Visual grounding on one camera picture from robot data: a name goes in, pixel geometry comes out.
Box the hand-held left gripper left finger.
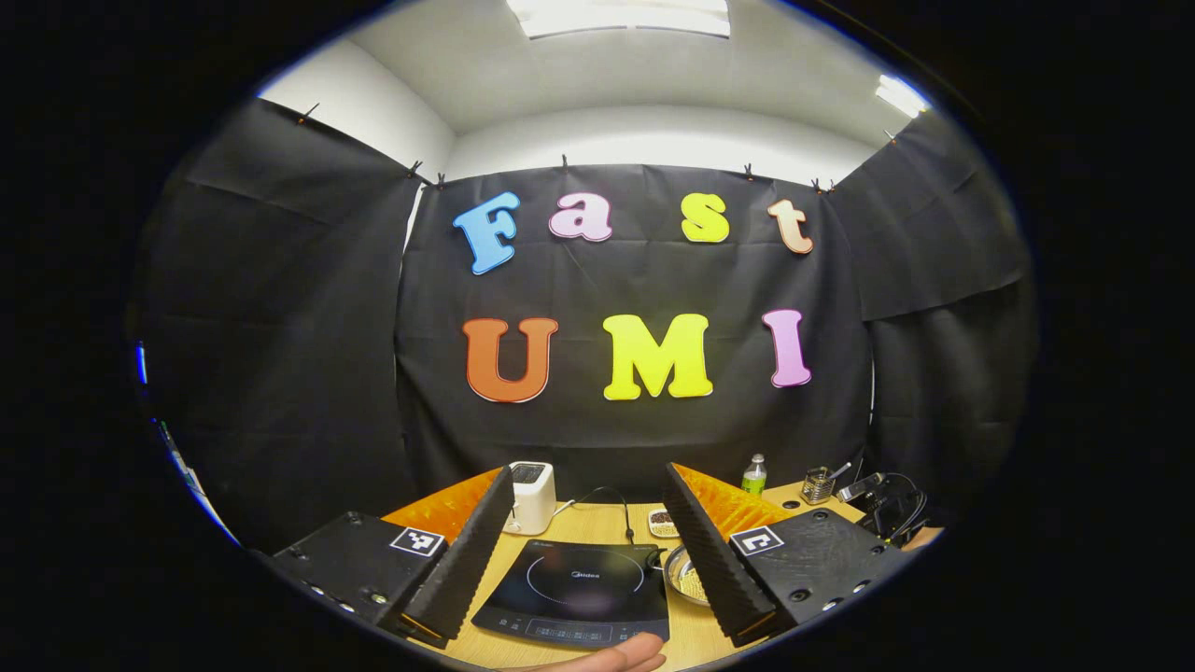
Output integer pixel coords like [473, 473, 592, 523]
[266, 465, 516, 650]

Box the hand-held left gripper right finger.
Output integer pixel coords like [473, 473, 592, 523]
[661, 462, 921, 648]

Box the steel pot with black handles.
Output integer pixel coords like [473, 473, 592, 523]
[663, 544, 710, 608]

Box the black induction cooktop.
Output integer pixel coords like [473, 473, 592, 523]
[471, 539, 671, 647]

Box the white toaster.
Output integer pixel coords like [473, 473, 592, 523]
[504, 461, 558, 537]

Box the black backdrop cloth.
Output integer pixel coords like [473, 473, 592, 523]
[131, 98, 1039, 552]

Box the small ceiling light panel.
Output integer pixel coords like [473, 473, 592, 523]
[876, 75, 930, 118]

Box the large ceiling light panel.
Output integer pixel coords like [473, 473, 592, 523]
[507, 0, 731, 40]

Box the metal wire basket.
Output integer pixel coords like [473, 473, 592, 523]
[801, 462, 852, 506]

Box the black power cable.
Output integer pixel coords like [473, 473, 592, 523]
[557, 485, 638, 545]

